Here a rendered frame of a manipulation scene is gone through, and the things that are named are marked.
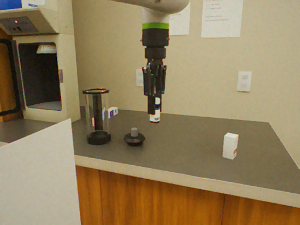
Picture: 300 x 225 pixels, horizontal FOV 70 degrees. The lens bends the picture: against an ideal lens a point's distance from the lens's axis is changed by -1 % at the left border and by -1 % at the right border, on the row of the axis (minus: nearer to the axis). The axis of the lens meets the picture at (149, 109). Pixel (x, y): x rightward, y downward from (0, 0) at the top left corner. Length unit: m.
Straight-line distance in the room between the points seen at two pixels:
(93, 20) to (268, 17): 1.06
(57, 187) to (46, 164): 0.05
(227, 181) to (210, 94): 0.75
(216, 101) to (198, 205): 0.73
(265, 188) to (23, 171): 0.60
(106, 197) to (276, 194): 0.58
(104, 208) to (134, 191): 0.17
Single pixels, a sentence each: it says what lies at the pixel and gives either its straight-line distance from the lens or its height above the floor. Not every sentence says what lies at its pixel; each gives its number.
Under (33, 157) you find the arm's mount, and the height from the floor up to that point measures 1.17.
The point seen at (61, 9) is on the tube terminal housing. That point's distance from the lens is 1.23.
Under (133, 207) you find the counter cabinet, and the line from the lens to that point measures 0.88.
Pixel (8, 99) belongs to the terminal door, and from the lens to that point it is 1.39.
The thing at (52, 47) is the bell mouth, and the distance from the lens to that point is 1.28.
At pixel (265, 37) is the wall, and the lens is 1.35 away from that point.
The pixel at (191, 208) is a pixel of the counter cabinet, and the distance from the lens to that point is 0.81.
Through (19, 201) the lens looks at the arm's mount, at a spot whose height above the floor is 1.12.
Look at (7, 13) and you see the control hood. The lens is 1.27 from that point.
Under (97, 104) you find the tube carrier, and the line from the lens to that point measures 0.87.
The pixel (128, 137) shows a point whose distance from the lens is 0.88.
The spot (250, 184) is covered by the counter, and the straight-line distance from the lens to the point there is 0.71.
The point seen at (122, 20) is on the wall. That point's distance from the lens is 1.49.
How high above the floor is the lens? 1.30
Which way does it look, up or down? 14 degrees down
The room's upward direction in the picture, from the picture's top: straight up
